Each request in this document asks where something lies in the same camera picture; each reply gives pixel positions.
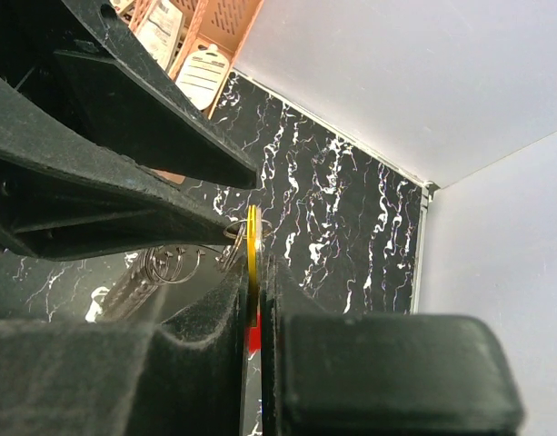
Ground white product packet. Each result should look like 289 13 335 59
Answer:
135 0 184 71

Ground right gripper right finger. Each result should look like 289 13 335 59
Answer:
260 255 525 435

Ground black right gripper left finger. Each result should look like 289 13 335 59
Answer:
0 266 247 435

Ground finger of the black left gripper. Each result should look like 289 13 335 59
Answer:
53 1 258 189

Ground oval white blister pack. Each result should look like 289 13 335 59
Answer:
175 44 229 111

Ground metal keyring with spring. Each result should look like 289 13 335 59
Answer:
86 218 250 322

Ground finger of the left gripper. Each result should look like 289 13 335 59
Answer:
0 69 226 261

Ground yellow headed key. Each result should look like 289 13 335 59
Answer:
246 205 263 327

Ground orange plastic desk organizer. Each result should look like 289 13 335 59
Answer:
107 1 263 182

